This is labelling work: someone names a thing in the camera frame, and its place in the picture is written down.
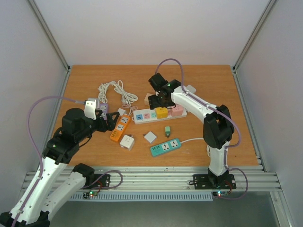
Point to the yellow cube adapter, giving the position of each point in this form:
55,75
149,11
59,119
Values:
161,112

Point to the purple power strip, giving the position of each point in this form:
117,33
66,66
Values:
104,108

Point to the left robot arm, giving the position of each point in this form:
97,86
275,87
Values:
39,204

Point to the white charger near orange strip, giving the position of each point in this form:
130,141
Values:
121,111

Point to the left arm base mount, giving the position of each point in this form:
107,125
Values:
99,180

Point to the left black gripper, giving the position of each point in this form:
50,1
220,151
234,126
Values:
104,127

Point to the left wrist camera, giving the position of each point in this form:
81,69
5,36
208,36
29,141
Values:
91,105

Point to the white plug of long strip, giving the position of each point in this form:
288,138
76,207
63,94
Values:
191,89

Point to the peach cube adapter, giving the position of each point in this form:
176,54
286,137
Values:
146,99

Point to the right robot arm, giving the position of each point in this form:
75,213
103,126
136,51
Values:
217,128

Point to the green plug adapter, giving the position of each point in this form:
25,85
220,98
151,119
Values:
167,131

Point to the white multicolour power strip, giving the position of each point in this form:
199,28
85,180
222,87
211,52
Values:
148,116

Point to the grey slotted cable duct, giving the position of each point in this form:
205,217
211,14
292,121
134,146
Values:
142,196

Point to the white cube adapter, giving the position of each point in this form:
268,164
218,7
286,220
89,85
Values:
127,142

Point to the small white square charger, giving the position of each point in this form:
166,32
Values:
150,137

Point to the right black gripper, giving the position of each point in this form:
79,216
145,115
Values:
153,100

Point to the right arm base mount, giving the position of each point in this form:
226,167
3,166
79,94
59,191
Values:
201,182

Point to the teal power strip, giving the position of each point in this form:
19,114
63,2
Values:
165,147

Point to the pink cube adapter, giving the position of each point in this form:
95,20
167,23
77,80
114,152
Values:
177,111

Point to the orange power strip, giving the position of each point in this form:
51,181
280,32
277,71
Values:
120,128

